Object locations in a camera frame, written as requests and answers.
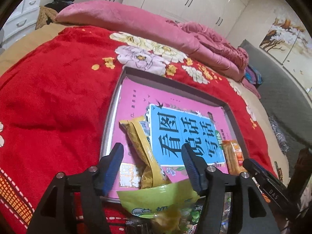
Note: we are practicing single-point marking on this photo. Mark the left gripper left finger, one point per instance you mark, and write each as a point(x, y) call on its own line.
point(55, 211)

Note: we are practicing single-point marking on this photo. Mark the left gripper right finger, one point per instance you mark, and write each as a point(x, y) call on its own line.
point(249, 213)

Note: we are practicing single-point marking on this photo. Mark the orange bread snack pack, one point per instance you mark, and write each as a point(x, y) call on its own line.
point(234, 157)

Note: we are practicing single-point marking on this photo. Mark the green milk candy bag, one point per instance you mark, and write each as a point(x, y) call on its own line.
point(146, 203)

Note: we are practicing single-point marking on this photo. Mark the yellow wafer snack pack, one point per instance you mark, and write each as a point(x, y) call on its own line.
point(138, 132)

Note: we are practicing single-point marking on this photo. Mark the green pea snack pack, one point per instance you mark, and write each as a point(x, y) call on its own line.
point(190, 218)

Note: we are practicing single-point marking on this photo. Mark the grey patterned cloth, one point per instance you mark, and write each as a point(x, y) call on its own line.
point(284, 147)

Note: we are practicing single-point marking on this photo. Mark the grey padded headboard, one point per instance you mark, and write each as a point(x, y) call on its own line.
point(281, 97)

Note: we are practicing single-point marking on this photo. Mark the grey shallow box tray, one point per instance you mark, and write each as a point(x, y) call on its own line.
point(170, 116)

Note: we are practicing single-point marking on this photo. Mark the red floral blanket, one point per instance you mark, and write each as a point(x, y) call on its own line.
point(55, 100)

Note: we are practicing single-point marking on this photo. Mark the pink and blue book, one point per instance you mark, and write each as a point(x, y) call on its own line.
point(175, 131)

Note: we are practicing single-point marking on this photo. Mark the blue purple folded cloth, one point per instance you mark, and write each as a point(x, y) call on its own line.
point(253, 76)

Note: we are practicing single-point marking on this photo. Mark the pink quilt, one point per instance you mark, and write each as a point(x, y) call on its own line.
point(196, 40)

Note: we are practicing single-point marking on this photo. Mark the white drawer cabinet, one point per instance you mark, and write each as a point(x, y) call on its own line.
point(20, 23)

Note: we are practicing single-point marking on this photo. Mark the brown knitted cloth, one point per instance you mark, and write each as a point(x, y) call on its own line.
point(45, 17)

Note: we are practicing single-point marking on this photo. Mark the black clothes pile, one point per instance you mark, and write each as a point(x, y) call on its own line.
point(59, 5)

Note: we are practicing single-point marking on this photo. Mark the floral wall painting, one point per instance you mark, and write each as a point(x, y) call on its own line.
point(289, 43)

